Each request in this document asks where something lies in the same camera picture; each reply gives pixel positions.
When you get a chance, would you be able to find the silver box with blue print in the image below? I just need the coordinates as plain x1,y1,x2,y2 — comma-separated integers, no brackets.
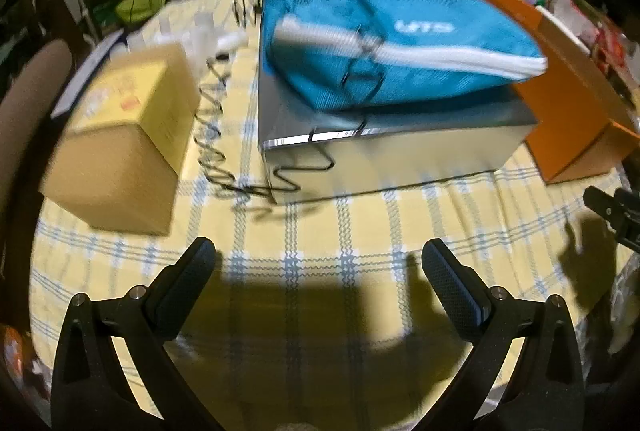
256,26,540,204

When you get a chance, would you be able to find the pile of white plastic connectors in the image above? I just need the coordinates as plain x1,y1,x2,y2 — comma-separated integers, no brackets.
150,11,251,74

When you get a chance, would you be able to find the orange cardboard box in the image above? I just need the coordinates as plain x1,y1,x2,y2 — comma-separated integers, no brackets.
450,0,640,186

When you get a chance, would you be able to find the white booklet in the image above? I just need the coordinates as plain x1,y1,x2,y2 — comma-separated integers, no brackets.
50,28,126,119

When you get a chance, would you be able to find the blue zip pouch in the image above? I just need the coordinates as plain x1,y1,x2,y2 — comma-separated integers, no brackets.
261,0,548,112

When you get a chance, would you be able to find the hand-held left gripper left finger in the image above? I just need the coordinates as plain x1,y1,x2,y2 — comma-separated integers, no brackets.
50,236,221,431

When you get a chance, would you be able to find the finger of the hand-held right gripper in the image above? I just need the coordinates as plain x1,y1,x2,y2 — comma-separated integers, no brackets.
582,185,640,257

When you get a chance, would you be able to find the yellow cardboard box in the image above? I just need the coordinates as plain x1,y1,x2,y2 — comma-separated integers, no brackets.
39,43,201,237

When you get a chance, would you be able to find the black zigzag wire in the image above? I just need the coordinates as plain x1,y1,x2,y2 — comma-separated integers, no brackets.
192,0,386,212

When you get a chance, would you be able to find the brown chair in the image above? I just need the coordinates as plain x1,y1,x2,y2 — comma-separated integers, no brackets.
0,38,76,232

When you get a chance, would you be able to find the green bag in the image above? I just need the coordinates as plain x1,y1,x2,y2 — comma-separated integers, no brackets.
115,0,168,24

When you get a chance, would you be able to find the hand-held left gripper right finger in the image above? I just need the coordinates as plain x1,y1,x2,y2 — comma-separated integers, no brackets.
415,238,586,431

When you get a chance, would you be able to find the yellow checked tablecloth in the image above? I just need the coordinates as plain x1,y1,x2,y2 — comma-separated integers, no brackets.
30,0,631,431

